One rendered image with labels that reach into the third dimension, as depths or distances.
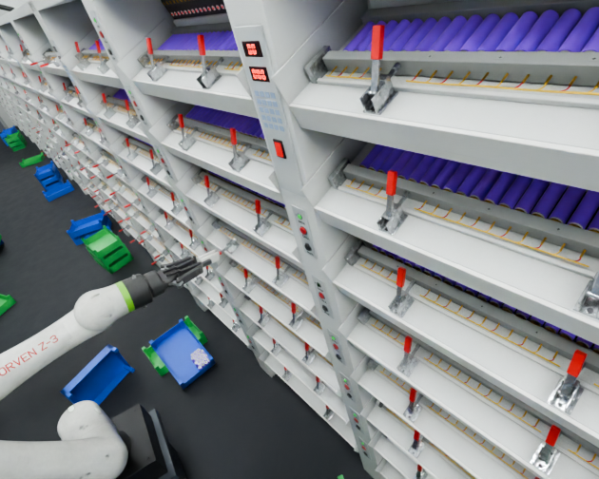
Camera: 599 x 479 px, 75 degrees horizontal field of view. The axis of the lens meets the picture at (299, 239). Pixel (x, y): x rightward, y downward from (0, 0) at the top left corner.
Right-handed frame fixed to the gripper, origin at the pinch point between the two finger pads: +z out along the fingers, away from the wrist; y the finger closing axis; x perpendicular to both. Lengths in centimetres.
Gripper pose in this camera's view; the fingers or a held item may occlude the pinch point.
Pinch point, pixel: (208, 258)
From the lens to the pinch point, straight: 128.4
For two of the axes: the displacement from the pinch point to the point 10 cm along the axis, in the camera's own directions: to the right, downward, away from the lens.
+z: 7.6, -3.8, 5.2
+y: 6.4, 3.4, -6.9
